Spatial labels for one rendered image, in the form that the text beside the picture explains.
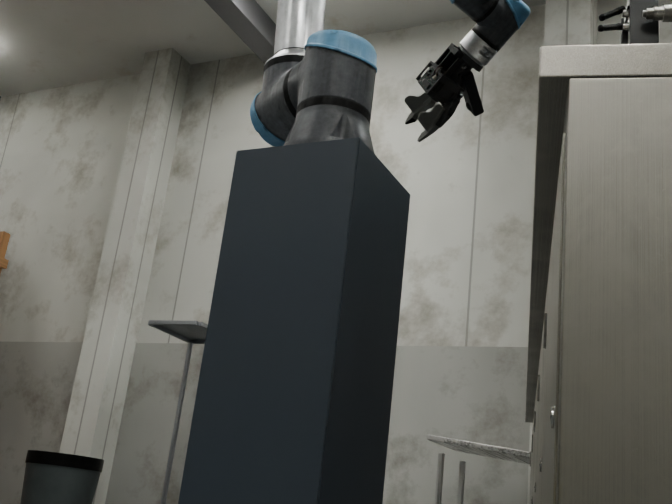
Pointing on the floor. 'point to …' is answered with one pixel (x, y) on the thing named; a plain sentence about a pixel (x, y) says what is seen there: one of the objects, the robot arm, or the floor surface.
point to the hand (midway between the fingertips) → (417, 130)
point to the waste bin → (60, 478)
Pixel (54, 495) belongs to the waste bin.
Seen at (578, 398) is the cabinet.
